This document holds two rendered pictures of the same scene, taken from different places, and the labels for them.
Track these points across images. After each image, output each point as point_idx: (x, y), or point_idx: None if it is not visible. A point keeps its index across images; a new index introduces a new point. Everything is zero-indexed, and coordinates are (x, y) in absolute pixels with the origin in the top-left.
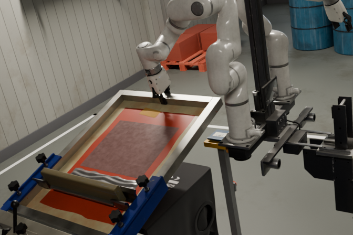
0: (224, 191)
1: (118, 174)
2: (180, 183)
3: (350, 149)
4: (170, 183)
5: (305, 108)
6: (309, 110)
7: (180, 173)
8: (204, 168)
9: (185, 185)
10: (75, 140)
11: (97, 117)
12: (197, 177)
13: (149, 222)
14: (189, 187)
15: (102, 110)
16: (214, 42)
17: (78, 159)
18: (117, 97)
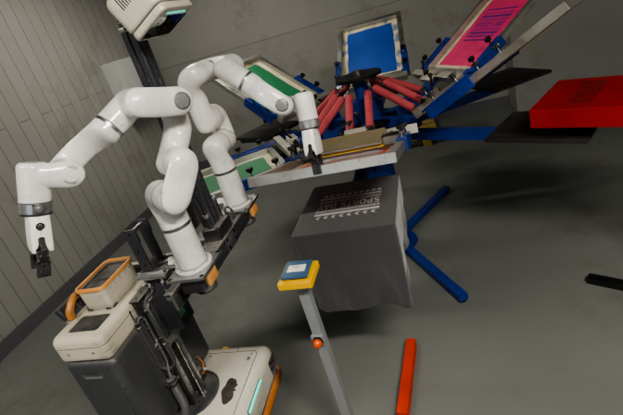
0: (325, 333)
1: (333, 160)
2: (311, 216)
3: (152, 257)
4: (320, 213)
5: (172, 289)
6: (170, 286)
7: (317, 222)
8: (297, 233)
9: (305, 216)
10: (397, 143)
11: (393, 146)
12: (298, 225)
13: (314, 191)
14: (300, 216)
15: (394, 147)
16: (212, 104)
17: (387, 151)
18: (387, 151)
